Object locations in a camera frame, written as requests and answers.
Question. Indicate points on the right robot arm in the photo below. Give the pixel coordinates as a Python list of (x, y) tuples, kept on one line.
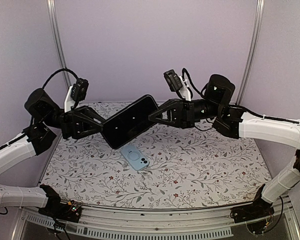
[(232, 121)]

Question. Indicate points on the floral patterned table mat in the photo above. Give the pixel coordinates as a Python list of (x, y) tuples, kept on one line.
[(188, 168)]

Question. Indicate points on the black phone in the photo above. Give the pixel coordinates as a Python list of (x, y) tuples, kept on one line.
[(129, 122)]

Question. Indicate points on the left aluminium frame post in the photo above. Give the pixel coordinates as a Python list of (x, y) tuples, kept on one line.
[(52, 14)]

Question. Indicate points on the light blue phone case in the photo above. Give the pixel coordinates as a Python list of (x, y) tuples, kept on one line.
[(134, 157)]

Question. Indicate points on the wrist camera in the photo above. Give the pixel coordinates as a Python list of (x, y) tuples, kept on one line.
[(172, 80), (79, 90)]

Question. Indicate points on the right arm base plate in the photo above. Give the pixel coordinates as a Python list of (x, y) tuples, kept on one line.
[(252, 211)]

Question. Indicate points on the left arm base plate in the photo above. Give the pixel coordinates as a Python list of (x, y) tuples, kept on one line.
[(70, 211)]

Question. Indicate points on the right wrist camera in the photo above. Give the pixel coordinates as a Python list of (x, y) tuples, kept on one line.
[(172, 80)]

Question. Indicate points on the aluminium frame post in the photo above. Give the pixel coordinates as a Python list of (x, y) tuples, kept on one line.
[(252, 49), (52, 14)]

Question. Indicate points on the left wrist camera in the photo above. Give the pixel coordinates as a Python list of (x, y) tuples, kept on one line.
[(79, 90)]

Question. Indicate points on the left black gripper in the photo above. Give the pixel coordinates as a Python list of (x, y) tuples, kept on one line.
[(69, 125)]

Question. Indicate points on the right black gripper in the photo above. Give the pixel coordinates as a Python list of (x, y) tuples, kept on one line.
[(179, 112)]

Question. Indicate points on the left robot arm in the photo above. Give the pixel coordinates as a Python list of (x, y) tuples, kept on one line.
[(33, 141)]

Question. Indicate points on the front aluminium rail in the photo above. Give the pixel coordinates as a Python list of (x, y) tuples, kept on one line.
[(114, 223)]

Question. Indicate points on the right aluminium frame post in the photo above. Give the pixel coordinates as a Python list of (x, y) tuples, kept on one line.
[(252, 49)]

